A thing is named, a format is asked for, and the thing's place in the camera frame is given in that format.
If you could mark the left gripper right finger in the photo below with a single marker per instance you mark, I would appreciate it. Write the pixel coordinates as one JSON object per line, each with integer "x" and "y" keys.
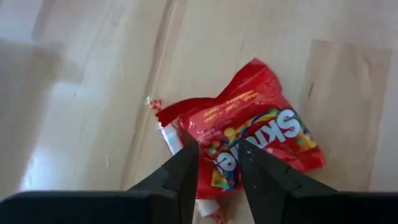
{"x": 267, "y": 193}

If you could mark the pink candy roll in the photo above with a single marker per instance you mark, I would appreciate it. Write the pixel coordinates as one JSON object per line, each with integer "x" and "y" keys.
{"x": 169, "y": 138}

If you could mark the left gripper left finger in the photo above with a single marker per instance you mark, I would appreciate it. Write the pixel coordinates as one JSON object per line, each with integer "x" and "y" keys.
{"x": 177, "y": 186}

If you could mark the red Skittles candy bag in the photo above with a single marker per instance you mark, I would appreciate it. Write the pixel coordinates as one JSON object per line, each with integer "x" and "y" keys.
{"x": 258, "y": 102}

